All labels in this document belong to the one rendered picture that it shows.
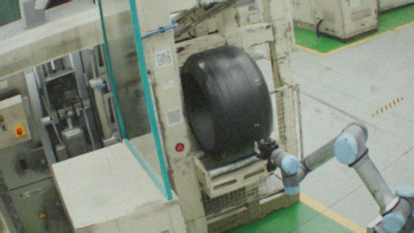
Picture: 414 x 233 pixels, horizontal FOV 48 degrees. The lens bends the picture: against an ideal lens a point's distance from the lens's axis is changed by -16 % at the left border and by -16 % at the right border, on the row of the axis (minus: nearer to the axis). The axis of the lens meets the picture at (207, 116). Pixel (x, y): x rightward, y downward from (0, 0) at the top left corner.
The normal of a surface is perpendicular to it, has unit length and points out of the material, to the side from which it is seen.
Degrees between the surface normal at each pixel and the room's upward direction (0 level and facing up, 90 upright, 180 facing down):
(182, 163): 90
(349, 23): 90
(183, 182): 90
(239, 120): 83
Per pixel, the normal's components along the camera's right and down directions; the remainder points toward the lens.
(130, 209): -0.14, -0.90
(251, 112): 0.37, 0.15
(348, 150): -0.65, 0.31
